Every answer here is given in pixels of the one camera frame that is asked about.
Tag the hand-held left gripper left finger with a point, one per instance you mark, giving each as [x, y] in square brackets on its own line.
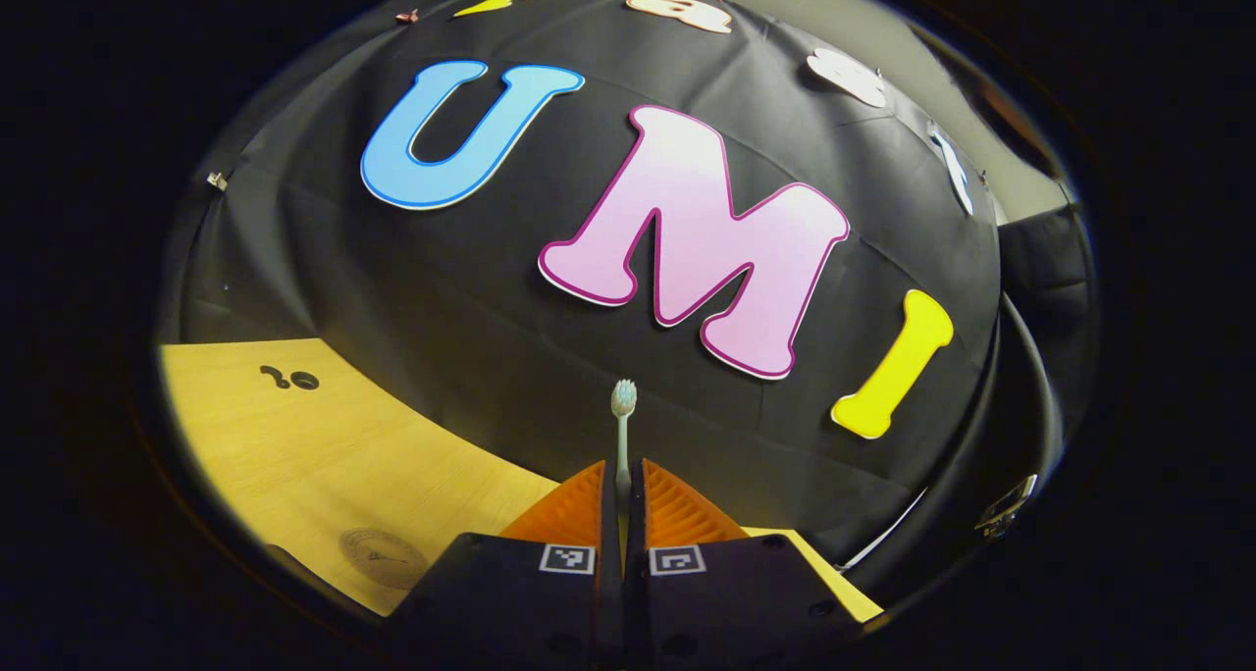
[609, 602]

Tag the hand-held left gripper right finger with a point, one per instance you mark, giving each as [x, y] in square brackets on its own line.
[636, 602]

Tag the light blue toothbrush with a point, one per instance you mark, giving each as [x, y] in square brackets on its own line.
[623, 398]

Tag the wooden desktop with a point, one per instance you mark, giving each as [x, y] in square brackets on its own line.
[324, 465]

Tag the black keyhole-shaped desktop mark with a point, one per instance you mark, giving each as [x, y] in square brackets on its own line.
[294, 380]

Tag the black backdrop cloth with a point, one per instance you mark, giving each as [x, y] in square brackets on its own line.
[491, 308]

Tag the silver metal cloth clip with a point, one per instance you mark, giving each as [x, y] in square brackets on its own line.
[216, 180]
[1006, 506]

